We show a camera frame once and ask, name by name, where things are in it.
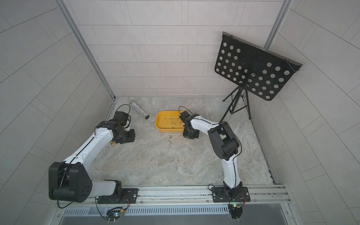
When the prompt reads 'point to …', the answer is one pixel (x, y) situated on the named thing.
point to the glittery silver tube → (136, 107)
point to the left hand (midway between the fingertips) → (135, 136)
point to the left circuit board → (115, 213)
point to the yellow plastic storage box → (168, 122)
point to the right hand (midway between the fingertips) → (188, 137)
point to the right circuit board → (236, 210)
